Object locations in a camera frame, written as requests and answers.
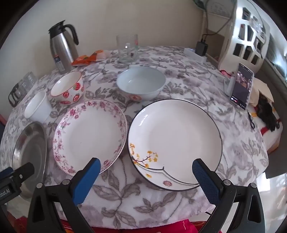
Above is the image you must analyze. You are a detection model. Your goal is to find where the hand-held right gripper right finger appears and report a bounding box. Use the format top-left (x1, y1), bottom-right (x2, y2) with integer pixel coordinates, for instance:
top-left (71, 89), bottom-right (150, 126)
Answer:
top-left (192, 158), bottom-right (269, 233)

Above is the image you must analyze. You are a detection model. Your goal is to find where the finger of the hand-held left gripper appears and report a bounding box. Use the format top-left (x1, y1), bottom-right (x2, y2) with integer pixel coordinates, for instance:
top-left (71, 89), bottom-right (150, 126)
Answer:
top-left (0, 167), bottom-right (14, 180)
top-left (10, 162), bottom-right (35, 182)

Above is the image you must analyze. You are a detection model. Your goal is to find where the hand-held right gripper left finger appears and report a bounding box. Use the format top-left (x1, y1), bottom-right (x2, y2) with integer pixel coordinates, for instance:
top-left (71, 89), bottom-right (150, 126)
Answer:
top-left (27, 157), bottom-right (101, 233)

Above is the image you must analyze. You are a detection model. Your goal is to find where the stainless steel basin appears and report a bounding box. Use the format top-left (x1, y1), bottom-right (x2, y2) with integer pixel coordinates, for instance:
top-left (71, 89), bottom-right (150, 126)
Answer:
top-left (12, 122), bottom-right (47, 199)

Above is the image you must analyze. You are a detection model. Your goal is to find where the pink floral plate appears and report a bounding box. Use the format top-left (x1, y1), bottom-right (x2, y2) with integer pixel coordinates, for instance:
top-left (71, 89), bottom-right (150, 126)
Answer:
top-left (53, 99), bottom-right (128, 176)

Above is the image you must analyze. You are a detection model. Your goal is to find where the black-rimmed yellow flower plate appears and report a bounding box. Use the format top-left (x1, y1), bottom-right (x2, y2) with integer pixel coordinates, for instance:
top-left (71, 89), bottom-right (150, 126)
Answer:
top-left (128, 99), bottom-right (223, 191)

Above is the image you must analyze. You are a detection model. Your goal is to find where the white square bowl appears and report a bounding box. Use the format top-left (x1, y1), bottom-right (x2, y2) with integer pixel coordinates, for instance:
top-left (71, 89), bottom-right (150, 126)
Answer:
top-left (24, 91), bottom-right (53, 123)

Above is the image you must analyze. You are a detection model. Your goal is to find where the strawberry print bowl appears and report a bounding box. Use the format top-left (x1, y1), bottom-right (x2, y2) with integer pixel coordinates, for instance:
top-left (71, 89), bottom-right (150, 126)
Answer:
top-left (50, 71), bottom-right (84, 105)

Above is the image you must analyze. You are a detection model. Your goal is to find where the red cloth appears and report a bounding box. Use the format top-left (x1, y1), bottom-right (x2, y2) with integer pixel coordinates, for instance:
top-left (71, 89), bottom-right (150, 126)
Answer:
top-left (7, 215), bottom-right (225, 233)

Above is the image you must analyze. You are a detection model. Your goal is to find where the dark cloth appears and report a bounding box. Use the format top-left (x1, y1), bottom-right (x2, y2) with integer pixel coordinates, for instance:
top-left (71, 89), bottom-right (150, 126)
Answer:
top-left (257, 94), bottom-right (281, 132)

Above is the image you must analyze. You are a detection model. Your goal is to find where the white phone stand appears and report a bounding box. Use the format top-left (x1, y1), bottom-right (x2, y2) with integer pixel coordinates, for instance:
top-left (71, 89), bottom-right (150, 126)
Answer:
top-left (224, 72), bottom-right (236, 97)

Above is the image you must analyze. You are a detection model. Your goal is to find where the smartphone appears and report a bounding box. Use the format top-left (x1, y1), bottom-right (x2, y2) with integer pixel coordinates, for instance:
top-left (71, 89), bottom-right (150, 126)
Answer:
top-left (230, 63), bottom-right (255, 110)

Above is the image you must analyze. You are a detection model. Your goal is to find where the beige paper bag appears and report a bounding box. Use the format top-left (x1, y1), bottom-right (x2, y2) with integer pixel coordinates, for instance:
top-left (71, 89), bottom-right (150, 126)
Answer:
top-left (250, 78), bottom-right (274, 107)

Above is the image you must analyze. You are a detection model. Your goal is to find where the orange snack packet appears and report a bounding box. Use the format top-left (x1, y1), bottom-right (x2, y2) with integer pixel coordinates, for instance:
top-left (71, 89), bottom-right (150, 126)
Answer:
top-left (90, 50), bottom-right (106, 62)
top-left (72, 55), bottom-right (95, 66)

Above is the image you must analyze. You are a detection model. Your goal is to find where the stainless steel thermos jug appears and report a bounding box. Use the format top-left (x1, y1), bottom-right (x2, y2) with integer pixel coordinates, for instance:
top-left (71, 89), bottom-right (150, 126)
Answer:
top-left (48, 20), bottom-right (79, 75)

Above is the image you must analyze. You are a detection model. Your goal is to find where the white power strip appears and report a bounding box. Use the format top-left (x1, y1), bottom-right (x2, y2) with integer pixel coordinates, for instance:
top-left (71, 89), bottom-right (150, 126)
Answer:
top-left (184, 47), bottom-right (208, 63)

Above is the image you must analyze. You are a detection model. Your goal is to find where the black charger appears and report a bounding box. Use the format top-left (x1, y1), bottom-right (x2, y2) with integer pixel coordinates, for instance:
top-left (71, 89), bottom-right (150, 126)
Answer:
top-left (195, 41), bottom-right (208, 56)

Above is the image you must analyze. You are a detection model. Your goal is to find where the clear glass mug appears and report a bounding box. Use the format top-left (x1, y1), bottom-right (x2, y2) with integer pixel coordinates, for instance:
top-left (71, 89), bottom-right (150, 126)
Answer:
top-left (116, 34), bottom-right (139, 63)

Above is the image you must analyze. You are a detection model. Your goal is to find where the white lattice plastic rack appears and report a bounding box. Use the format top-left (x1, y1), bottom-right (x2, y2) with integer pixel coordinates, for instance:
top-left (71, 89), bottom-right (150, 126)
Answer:
top-left (218, 0), bottom-right (270, 74)

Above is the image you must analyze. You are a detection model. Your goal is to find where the thin black cord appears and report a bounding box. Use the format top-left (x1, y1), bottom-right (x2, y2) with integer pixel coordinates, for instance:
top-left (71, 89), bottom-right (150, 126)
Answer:
top-left (247, 109), bottom-right (256, 130)

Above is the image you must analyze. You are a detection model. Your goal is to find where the glass teapot black handle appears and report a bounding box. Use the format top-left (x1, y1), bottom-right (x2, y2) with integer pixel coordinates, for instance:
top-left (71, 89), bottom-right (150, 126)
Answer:
top-left (8, 84), bottom-right (25, 107)

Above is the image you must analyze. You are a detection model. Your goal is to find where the black charger cable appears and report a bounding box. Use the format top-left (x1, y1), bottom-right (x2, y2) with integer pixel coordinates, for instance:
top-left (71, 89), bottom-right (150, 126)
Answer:
top-left (201, 0), bottom-right (238, 43)

